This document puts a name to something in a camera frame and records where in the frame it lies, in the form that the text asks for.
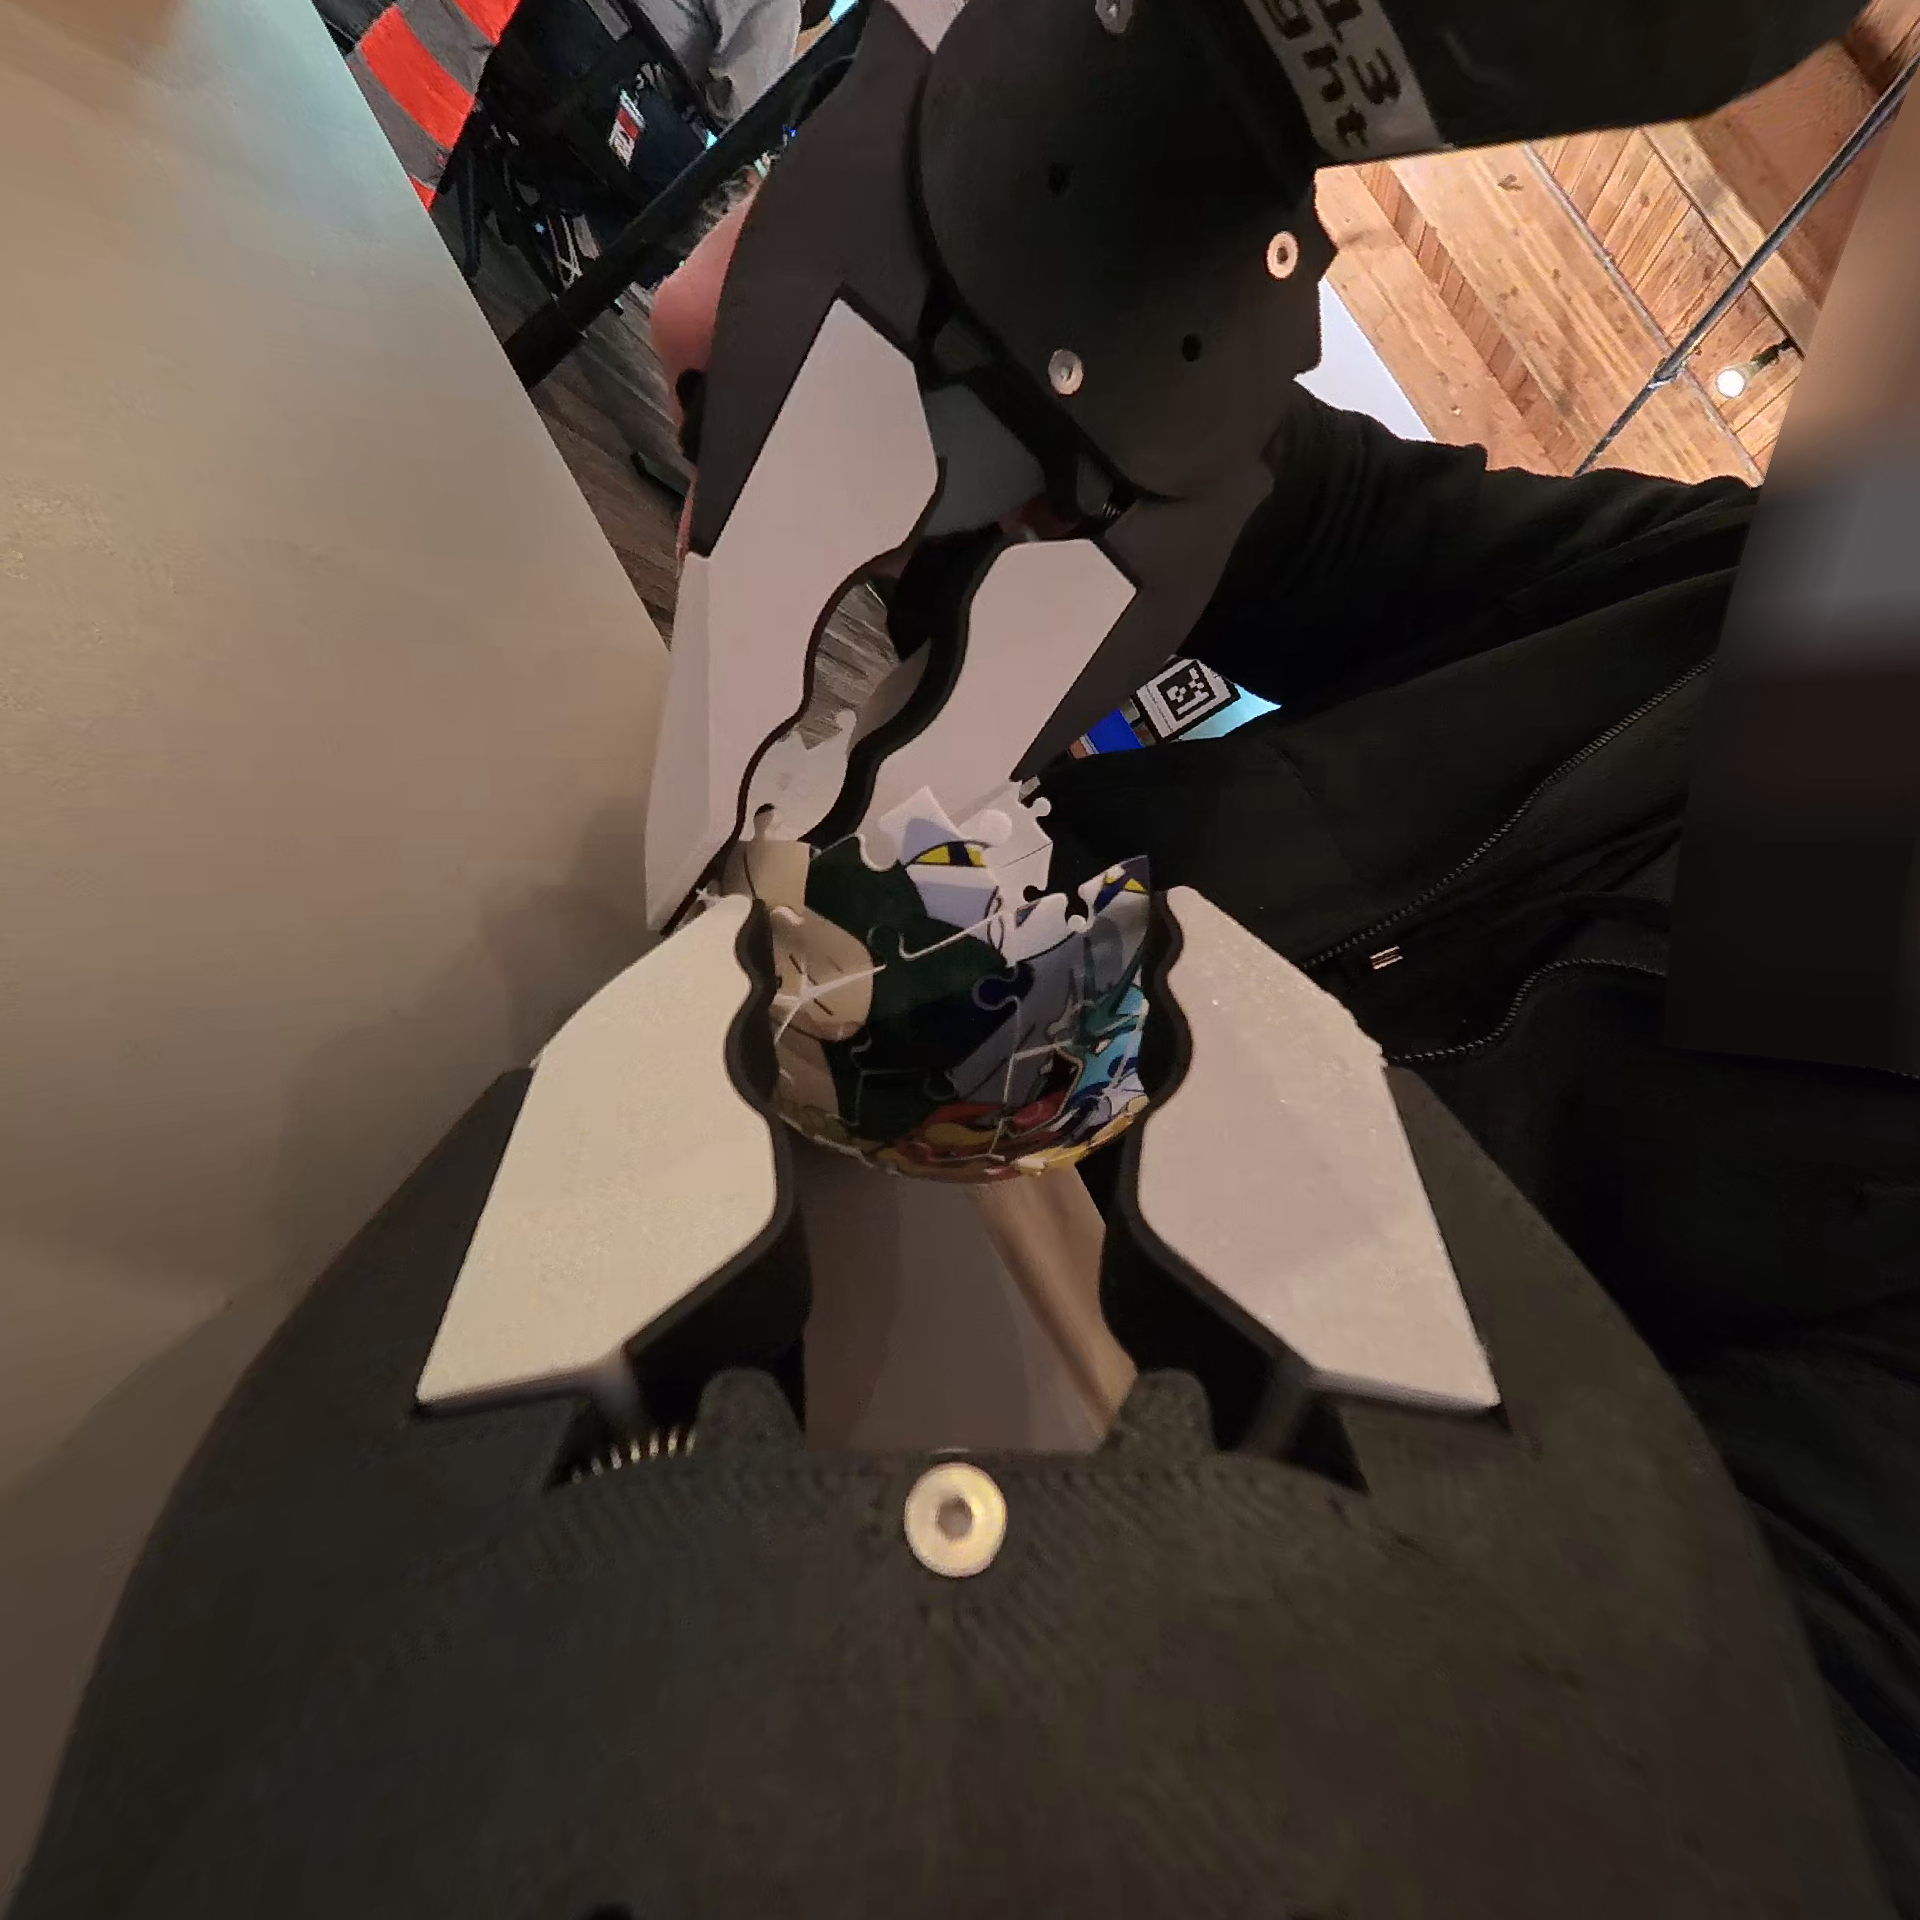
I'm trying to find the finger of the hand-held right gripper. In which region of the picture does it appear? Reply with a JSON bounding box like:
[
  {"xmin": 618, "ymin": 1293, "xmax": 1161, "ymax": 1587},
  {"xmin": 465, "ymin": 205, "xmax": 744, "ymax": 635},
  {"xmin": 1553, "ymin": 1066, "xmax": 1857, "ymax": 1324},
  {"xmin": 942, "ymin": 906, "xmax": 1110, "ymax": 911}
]
[
  {"xmin": 642, "ymin": 291, "xmax": 952, "ymax": 936},
  {"xmin": 808, "ymin": 521, "xmax": 1141, "ymax": 835}
]

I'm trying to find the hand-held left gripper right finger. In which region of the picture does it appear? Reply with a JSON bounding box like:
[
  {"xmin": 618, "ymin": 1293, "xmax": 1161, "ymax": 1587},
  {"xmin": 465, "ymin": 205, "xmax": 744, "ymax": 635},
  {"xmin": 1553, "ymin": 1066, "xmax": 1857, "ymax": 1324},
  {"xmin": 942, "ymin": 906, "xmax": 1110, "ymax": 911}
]
[{"xmin": 1105, "ymin": 885, "xmax": 1505, "ymax": 1449}]

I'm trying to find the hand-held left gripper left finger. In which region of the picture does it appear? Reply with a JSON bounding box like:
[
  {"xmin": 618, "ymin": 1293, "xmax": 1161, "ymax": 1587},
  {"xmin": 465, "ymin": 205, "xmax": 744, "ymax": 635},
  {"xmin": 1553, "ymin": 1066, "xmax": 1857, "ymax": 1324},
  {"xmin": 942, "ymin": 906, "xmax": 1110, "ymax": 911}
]
[{"xmin": 416, "ymin": 890, "xmax": 814, "ymax": 1423}]

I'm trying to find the partly built puzzle ball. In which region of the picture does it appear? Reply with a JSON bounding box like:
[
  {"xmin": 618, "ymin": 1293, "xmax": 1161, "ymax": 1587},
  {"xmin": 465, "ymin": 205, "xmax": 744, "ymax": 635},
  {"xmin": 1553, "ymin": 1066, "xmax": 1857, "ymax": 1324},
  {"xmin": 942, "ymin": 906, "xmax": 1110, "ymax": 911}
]
[{"xmin": 729, "ymin": 715, "xmax": 1159, "ymax": 1190}]

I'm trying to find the person's right hand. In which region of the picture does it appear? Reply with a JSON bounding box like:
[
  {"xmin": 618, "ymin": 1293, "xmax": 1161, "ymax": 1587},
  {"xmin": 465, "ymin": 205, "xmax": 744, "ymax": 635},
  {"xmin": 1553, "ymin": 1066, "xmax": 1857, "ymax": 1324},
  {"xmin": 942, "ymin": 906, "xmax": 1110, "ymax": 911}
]
[{"xmin": 648, "ymin": 251, "xmax": 736, "ymax": 565}]

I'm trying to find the black white patterned badge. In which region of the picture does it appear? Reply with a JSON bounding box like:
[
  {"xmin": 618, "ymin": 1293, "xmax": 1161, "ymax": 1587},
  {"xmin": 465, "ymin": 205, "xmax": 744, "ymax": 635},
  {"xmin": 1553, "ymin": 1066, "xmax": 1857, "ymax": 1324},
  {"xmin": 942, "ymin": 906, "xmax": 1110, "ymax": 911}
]
[{"xmin": 1085, "ymin": 653, "xmax": 1237, "ymax": 750}]

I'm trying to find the orange padded panel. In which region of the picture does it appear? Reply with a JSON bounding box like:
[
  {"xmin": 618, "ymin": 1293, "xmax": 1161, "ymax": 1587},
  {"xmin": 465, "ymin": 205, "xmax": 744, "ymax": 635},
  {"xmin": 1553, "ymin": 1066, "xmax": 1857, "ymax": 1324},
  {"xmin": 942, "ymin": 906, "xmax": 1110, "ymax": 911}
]
[{"xmin": 349, "ymin": 0, "xmax": 479, "ymax": 212}]

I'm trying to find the black ceiling pipe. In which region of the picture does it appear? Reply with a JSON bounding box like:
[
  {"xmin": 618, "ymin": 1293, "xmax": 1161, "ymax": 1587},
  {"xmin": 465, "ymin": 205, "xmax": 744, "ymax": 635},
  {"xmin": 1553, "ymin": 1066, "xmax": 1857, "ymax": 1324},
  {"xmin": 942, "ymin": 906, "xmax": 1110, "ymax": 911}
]
[{"xmin": 1573, "ymin": 61, "xmax": 1920, "ymax": 477}]

